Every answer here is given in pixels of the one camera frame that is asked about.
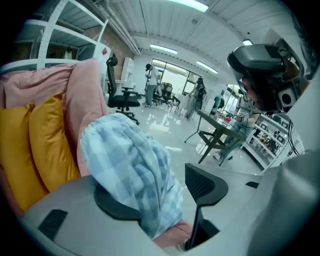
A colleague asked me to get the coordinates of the black swivel chair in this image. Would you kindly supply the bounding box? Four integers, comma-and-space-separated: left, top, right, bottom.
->
152, 81, 175, 106

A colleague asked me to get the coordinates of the person's head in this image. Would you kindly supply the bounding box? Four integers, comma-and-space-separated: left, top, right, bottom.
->
239, 74, 262, 110

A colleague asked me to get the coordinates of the blue white striped cloth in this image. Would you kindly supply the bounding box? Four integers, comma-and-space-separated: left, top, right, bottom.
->
79, 112, 185, 240

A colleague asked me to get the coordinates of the black office chair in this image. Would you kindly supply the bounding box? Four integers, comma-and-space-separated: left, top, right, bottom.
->
105, 52, 142, 126

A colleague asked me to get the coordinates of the white shelf rack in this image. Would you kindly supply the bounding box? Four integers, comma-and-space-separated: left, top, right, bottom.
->
0, 0, 110, 74

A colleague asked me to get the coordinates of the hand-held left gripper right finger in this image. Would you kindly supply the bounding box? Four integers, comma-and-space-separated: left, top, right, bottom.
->
184, 162, 263, 252

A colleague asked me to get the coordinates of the white bookshelf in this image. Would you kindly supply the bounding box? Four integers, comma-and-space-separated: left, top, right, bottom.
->
122, 56, 135, 89

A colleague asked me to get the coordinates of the black mesh side table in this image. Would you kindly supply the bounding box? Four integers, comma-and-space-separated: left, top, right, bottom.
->
184, 109, 248, 168

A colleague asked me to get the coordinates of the large window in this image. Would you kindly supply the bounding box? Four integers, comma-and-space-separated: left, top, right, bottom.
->
150, 57, 201, 98

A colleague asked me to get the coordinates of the yellow cushion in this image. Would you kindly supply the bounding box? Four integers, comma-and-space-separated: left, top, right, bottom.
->
0, 102, 50, 214
28, 91, 82, 193

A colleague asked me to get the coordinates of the white display shelf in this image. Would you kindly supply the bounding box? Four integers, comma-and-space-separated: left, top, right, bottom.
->
241, 116, 297, 174

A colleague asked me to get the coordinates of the black head-worn camera rig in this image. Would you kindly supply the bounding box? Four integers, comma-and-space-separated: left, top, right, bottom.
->
226, 37, 310, 116

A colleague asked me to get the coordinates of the white cabinet with red label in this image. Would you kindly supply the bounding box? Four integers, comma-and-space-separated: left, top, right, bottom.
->
96, 41, 112, 84

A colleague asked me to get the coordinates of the black cable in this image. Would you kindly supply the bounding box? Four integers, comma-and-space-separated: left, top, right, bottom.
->
286, 116, 301, 156

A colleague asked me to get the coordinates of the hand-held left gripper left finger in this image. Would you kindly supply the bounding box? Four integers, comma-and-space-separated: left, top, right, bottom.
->
22, 174, 155, 250

